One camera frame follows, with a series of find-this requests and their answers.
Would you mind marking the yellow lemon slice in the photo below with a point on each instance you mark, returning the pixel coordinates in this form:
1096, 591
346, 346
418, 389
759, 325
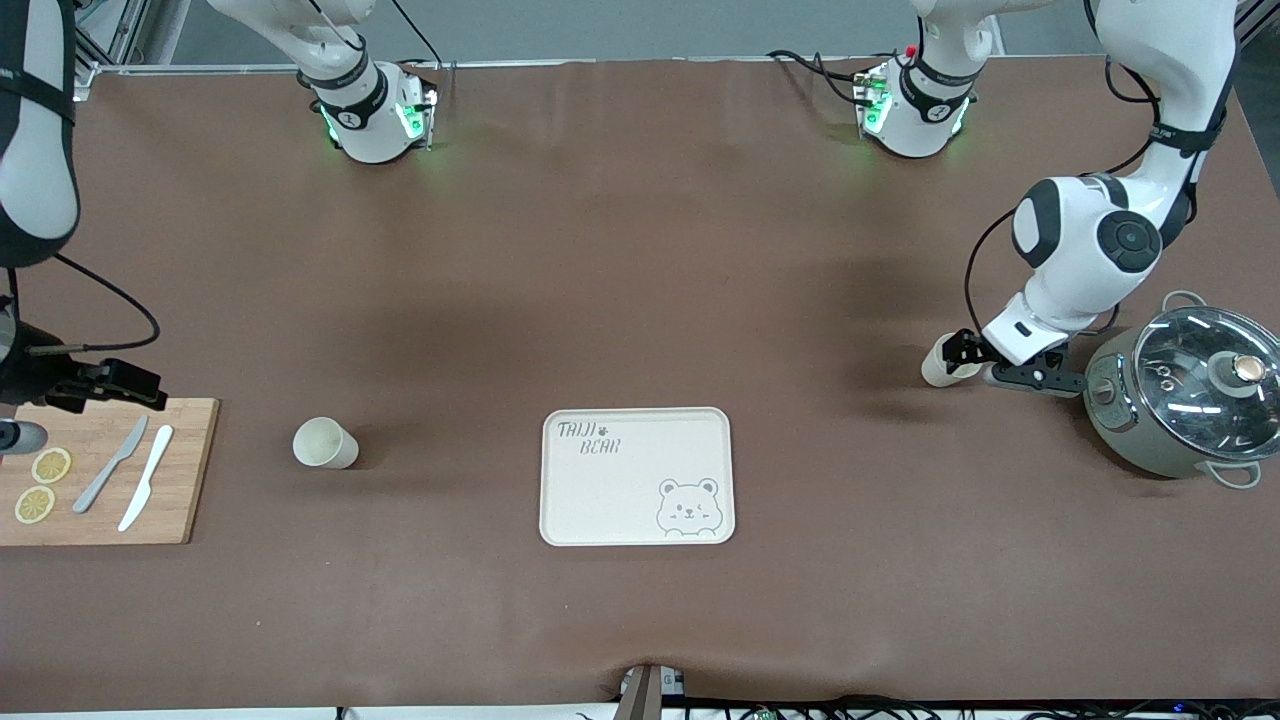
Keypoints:
52, 465
35, 504

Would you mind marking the grey electric cooking pot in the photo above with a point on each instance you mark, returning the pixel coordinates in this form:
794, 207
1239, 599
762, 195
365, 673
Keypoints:
1150, 450

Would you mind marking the glass pot lid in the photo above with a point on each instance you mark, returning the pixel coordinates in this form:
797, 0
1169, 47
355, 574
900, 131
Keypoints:
1200, 420

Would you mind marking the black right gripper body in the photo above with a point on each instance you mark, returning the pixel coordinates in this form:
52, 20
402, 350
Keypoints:
30, 376

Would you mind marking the white bear print tray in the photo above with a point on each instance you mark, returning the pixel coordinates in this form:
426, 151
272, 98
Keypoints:
620, 490

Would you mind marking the cream paper cup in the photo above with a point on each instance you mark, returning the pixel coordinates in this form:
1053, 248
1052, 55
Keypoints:
335, 445

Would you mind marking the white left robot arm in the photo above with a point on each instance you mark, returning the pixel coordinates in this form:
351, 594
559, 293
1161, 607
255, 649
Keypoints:
1080, 250

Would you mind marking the white plastic knife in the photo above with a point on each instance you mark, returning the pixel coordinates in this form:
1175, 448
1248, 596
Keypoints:
148, 478

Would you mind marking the grey plastic knife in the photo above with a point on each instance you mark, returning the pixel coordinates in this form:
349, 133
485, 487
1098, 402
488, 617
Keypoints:
108, 470

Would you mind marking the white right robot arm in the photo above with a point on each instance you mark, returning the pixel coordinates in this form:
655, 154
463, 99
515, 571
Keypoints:
40, 150

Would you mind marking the wooden cutting board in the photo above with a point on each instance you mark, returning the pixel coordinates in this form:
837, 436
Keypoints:
190, 500

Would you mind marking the aluminium frame profile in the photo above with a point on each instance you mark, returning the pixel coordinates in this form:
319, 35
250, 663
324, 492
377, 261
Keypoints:
110, 40

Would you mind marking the brown table mat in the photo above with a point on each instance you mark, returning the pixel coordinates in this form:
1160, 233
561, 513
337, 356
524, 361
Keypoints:
600, 250

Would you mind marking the white plastic cup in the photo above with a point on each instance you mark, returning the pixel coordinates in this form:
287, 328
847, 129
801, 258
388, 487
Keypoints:
935, 375

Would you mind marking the grey metal bracket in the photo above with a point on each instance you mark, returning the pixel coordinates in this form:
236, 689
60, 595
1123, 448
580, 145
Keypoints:
645, 695

